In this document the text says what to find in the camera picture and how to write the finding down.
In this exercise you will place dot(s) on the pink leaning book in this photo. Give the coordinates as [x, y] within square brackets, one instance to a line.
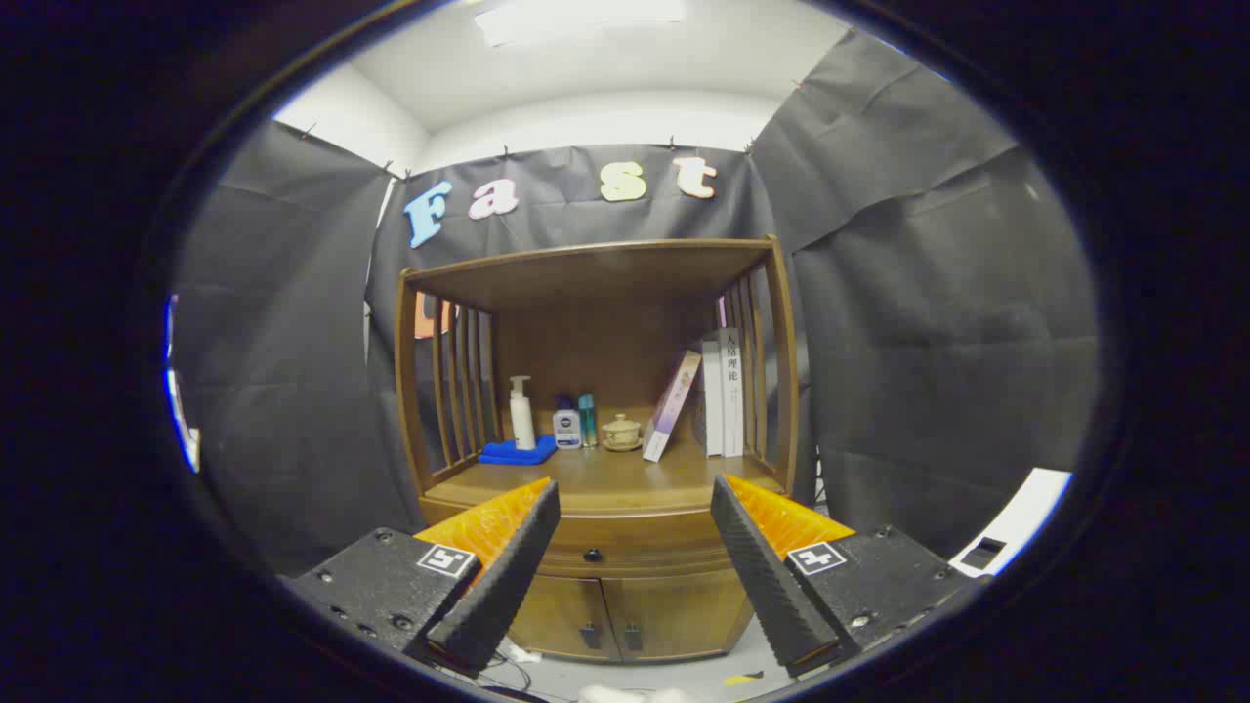
[672, 405]

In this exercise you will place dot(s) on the slim teal bottle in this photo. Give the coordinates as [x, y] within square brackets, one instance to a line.
[587, 420]

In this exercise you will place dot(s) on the white book with black lettering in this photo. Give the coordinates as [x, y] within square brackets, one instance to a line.
[732, 391]

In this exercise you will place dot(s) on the wooden drawer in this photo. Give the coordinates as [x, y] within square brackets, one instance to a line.
[645, 542]

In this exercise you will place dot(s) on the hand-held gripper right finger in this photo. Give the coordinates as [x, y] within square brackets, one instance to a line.
[762, 576]

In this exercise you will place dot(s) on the black backdrop cloth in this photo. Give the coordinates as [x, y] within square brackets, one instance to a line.
[937, 342]

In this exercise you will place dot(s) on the wooden countertop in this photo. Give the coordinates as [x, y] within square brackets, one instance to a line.
[625, 480]

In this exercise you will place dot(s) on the yellow floor tape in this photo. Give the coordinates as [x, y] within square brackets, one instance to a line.
[742, 678]

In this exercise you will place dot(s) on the beige lidded ceramic cup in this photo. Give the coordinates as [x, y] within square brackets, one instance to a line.
[621, 434]

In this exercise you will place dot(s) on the wooden cabinet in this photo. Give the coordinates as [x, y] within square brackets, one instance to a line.
[596, 283]

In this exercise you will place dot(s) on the white appliance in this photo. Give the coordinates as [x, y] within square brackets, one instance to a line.
[1016, 517]

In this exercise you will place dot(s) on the white bottle with blue cap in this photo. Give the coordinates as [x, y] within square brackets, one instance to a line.
[566, 430]

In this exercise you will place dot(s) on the blue folded cloth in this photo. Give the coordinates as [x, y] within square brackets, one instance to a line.
[508, 453]

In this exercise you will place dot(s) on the white pump bottle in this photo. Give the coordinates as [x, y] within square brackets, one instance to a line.
[522, 420]

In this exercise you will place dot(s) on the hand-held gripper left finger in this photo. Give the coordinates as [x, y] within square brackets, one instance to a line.
[508, 586]

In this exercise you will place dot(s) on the wooden cabinet door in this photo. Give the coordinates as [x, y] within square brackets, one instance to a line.
[562, 610]
[674, 610]

